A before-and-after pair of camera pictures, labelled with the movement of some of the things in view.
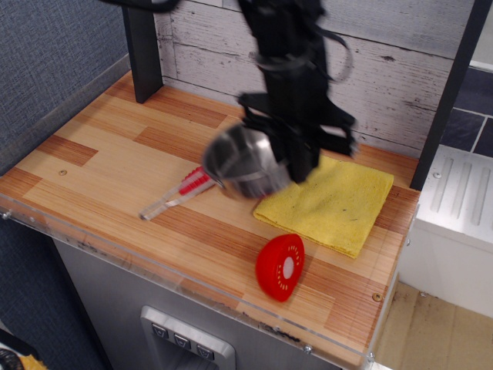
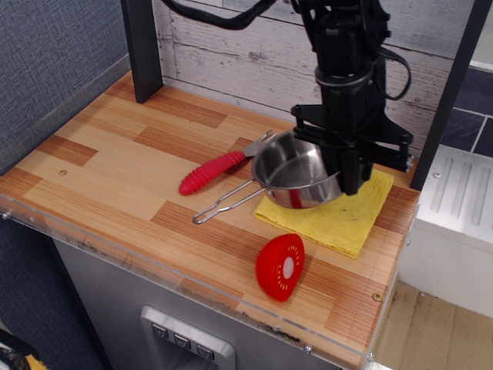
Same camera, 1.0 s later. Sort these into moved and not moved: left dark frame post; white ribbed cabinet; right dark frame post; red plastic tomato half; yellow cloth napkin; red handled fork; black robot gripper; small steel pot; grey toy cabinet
Moved: red handled fork; black robot gripper; small steel pot
Not moved: left dark frame post; yellow cloth napkin; grey toy cabinet; right dark frame post; red plastic tomato half; white ribbed cabinet
